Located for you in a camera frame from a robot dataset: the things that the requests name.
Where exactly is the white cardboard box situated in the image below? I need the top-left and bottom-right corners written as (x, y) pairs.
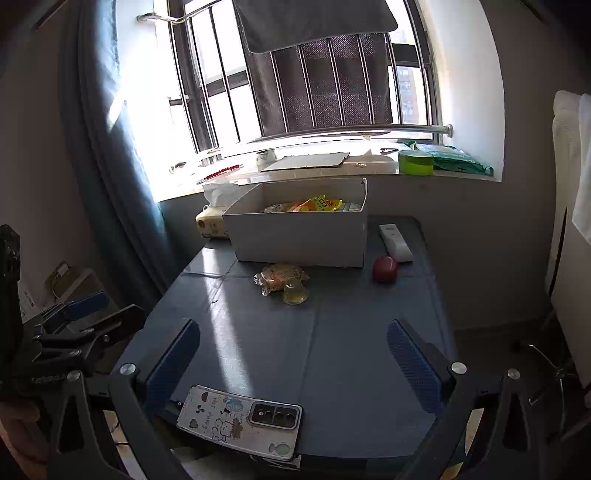
top-left (222, 178), bottom-right (369, 269)

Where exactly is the cardboard sheet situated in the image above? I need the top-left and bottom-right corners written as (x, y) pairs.
top-left (259, 152), bottom-right (350, 172)

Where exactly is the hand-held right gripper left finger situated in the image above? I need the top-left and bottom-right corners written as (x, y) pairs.
top-left (46, 318), bottom-right (201, 480)

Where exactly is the yellow snack packet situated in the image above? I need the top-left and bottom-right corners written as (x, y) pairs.
top-left (295, 196), bottom-right (345, 213)

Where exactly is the blue curtain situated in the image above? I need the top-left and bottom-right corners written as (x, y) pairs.
top-left (60, 0), bottom-right (169, 296)

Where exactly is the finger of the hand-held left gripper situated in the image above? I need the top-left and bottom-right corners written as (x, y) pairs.
top-left (34, 291), bottom-right (112, 335)
top-left (32, 304), bottom-right (147, 358)

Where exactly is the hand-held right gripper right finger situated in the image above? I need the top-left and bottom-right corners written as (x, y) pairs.
top-left (387, 318), bottom-right (546, 480)

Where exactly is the person's left hand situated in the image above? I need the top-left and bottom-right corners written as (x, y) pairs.
top-left (0, 399), bottom-right (49, 462)

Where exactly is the green wet wipes packet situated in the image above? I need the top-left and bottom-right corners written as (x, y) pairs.
top-left (409, 141), bottom-right (495, 177)

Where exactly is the red apple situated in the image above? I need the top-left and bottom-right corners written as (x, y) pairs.
top-left (372, 256), bottom-right (399, 284)

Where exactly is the green round container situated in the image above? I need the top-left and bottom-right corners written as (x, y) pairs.
top-left (398, 149), bottom-right (435, 176)

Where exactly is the clear jelly cup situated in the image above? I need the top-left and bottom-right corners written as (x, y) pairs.
top-left (283, 282), bottom-right (309, 305)

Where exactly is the grey hanging towel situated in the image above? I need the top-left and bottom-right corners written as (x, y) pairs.
top-left (231, 0), bottom-right (399, 134)

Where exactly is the red bead string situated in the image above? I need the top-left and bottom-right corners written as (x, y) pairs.
top-left (196, 164), bottom-right (245, 185)

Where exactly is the tissue pack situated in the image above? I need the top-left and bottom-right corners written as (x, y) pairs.
top-left (195, 182), bottom-right (241, 239)

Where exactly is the metal window rail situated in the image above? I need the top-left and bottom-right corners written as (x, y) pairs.
top-left (249, 122), bottom-right (455, 144)

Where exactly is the clear bread packet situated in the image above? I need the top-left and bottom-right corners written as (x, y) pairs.
top-left (253, 262), bottom-right (310, 297)

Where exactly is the white remote control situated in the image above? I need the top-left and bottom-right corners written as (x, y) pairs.
top-left (379, 223), bottom-right (413, 263)

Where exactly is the phone with cartoon case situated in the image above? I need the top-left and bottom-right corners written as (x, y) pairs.
top-left (177, 384), bottom-right (304, 461)

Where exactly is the metal chair base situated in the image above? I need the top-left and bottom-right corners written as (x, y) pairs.
top-left (512, 314), bottom-right (583, 444)

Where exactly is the white hanging cloth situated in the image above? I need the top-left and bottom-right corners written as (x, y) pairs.
top-left (571, 92), bottom-right (591, 245)

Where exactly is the metal hook rail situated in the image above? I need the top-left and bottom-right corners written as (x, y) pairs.
top-left (137, 2), bottom-right (218, 24)

